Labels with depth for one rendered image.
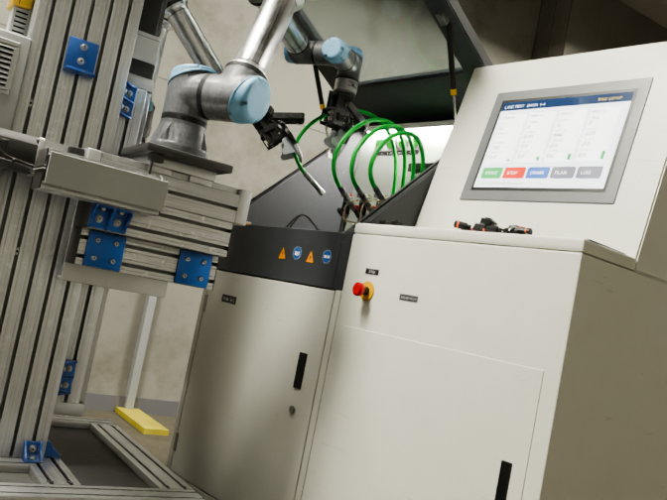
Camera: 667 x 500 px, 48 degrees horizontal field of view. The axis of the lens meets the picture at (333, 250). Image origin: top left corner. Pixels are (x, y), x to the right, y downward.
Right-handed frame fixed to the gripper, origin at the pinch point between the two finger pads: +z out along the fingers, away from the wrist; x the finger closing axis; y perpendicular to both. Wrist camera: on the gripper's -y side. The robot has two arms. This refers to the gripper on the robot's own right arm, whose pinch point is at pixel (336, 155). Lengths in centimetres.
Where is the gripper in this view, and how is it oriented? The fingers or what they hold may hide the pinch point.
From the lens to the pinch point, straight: 249.7
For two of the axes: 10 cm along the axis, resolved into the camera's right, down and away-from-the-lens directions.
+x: 6.4, 0.7, -7.6
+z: -1.9, 9.8, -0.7
